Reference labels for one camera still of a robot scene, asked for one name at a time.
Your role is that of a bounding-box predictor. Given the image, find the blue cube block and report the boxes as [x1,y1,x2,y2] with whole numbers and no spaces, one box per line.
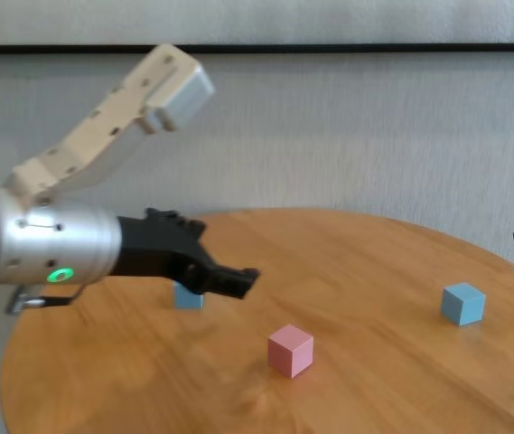
[173,280,206,311]
[440,282,488,326]

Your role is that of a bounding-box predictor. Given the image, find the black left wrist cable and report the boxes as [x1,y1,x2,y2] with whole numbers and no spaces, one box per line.
[5,284,82,314]

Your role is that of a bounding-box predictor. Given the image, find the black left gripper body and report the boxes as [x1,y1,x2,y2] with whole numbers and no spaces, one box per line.
[112,215,221,295]

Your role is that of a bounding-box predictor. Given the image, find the white foam board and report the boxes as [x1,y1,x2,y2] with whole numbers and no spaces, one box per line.
[0,0,514,46]

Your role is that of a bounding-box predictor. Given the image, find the pink cube block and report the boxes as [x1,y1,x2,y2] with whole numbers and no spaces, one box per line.
[267,323,315,380]

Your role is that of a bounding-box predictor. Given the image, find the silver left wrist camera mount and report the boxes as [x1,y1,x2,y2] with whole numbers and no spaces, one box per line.
[3,43,216,208]

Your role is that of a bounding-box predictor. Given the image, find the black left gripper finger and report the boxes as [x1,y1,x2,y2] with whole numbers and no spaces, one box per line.
[179,265,261,301]
[145,207,208,240]

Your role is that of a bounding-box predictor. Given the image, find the black baseboard strip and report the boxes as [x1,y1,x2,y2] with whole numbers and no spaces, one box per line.
[0,8,514,56]

